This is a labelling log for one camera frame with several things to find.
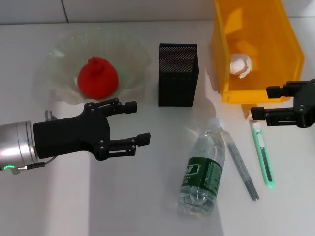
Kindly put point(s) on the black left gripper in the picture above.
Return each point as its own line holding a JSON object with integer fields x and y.
{"x": 69, "y": 137}

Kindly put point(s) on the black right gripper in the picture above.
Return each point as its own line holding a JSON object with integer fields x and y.
{"x": 306, "y": 108}

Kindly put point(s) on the white paper ball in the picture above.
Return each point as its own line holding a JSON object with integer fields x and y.
{"x": 240, "y": 64}

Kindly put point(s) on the red knitted orange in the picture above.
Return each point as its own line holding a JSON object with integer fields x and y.
{"x": 98, "y": 78}

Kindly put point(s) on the clear green-label water bottle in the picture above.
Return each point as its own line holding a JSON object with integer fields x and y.
{"x": 204, "y": 169}

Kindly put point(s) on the black mesh pen holder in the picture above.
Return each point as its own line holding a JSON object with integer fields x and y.
{"x": 177, "y": 86}

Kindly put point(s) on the green utility knife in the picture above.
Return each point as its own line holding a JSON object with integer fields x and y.
{"x": 265, "y": 162}

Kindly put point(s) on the grey pen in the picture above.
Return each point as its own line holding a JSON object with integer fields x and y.
{"x": 240, "y": 162}

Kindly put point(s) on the green glass fruit plate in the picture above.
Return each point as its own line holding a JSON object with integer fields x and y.
{"x": 130, "y": 56}

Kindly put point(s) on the yellow plastic bin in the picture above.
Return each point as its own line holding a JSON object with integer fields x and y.
{"x": 270, "y": 37}

